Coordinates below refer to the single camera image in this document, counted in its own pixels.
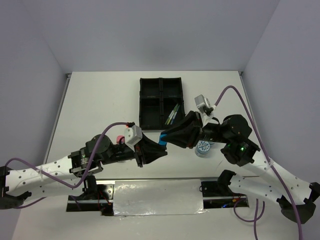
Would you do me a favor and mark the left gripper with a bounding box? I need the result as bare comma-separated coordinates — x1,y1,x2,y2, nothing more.
100,130,168,168

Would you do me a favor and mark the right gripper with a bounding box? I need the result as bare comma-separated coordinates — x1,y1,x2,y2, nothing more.
159,109,231,148

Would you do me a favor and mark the blue highlighter cap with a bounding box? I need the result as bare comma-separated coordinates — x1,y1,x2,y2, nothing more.
158,134,167,147

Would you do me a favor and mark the blue slim pen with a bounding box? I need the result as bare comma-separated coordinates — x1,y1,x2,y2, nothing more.
172,105,180,121

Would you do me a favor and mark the green slim pen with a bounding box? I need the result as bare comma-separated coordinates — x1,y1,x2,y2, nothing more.
169,103,179,118

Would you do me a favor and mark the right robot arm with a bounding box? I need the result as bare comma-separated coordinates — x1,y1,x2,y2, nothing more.
161,111,320,224

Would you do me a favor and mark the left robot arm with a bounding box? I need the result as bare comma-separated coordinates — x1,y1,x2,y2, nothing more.
0,134,168,210

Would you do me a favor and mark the pink bottle of pens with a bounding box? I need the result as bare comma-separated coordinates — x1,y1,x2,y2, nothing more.
116,135,125,144

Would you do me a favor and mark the black compartment tray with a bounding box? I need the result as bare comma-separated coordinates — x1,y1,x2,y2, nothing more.
138,77,186,131

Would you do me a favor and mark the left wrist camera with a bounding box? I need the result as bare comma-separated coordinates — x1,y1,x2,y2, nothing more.
124,125,143,151

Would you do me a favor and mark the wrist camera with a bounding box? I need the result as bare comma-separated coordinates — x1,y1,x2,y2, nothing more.
124,125,143,151
194,94,215,127

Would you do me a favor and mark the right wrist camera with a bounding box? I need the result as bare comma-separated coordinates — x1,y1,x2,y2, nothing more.
194,94,215,127

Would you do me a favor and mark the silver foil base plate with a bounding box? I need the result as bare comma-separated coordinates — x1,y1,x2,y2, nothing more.
113,179,206,216

